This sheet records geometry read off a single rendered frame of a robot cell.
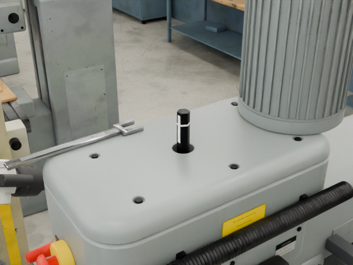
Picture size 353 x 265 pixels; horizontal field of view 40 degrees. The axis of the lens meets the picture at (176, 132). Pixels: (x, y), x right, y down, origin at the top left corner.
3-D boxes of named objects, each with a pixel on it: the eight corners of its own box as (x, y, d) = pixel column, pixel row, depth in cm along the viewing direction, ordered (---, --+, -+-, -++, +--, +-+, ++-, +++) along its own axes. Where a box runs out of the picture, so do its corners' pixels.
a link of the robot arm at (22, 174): (12, 203, 140) (-23, 204, 130) (12, 165, 141) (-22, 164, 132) (39, 203, 134) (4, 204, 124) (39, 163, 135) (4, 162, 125)
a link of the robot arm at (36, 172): (40, 197, 151) (8, 199, 141) (40, 166, 152) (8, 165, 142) (69, 197, 144) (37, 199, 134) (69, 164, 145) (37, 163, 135)
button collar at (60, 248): (66, 287, 76) (62, 258, 73) (52, 264, 80) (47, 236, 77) (78, 282, 77) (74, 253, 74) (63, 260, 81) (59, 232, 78)
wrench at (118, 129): (9, 174, 75) (9, 170, 74) (1, 163, 78) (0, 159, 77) (143, 130, 87) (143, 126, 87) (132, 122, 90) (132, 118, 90)
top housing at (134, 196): (107, 326, 69) (98, 240, 62) (42, 226, 88) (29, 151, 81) (330, 212, 92) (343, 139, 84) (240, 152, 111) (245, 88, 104)
